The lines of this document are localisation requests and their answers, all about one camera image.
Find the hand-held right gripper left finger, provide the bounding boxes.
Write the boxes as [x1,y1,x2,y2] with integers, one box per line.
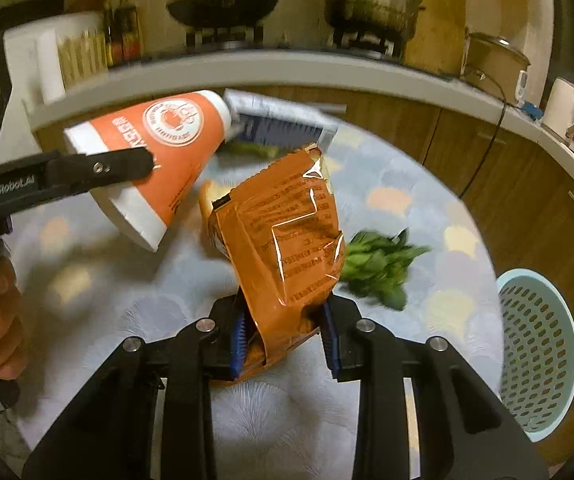
[22,296,248,480]

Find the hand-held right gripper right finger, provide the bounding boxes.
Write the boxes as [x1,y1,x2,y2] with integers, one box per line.
[317,296,550,480]

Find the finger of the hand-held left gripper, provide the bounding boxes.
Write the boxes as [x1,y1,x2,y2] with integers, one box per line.
[41,149,158,201]

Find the orange and white paper cup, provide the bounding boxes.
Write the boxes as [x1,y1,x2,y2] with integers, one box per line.
[64,90,232,253]

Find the large orange foil packet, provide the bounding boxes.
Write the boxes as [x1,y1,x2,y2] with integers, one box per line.
[208,144,348,386]

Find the light blue plastic basket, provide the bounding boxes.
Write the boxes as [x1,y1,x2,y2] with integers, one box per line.
[494,269,574,443]

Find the person's left hand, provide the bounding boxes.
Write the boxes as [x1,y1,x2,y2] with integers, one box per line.
[0,255,28,382]

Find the green leafy vegetable bunch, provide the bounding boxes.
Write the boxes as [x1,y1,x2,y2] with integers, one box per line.
[342,227,432,311]

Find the pale chopstick holder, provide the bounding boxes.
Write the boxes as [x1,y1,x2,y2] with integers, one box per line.
[57,29,111,87]

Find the white utensil holder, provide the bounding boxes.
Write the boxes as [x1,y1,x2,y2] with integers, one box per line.
[4,11,106,107]

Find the dark sauce bottles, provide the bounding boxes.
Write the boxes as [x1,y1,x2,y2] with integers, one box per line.
[101,0,141,69]

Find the small green leaf scrap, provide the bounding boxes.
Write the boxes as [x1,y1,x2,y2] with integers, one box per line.
[227,140,290,160]

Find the white and blue milk carton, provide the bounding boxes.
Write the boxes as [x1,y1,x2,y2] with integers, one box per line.
[224,89,340,155]

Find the black gas stove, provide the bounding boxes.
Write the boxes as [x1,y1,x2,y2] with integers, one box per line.
[184,22,405,63]

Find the small white timer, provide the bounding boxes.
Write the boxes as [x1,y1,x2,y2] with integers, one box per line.
[514,71,531,109]

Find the beige rice cooker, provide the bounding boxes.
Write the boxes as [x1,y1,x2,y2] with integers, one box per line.
[462,32,532,102]

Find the white electric kettle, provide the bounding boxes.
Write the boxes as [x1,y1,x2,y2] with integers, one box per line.
[542,77,574,147]

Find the wooden cutting board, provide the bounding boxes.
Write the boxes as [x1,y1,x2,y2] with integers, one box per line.
[406,0,468,75]

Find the black power cable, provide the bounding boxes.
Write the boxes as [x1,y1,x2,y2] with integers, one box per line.
[459,71,508,198]

